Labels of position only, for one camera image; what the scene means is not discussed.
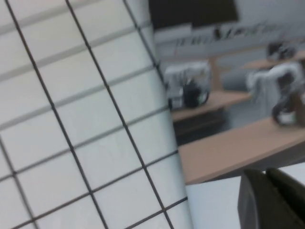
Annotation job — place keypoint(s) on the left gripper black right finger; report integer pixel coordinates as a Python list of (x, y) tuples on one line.
[(290, 190)]

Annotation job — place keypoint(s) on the white black-grid tablecloth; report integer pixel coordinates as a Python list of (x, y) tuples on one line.
[(71, 119)]

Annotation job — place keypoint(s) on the AgileX robotics catalogue booklet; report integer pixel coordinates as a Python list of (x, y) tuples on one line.
[(238, 143)]

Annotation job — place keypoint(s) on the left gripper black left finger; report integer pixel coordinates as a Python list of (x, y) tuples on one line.
[(257, 207)]

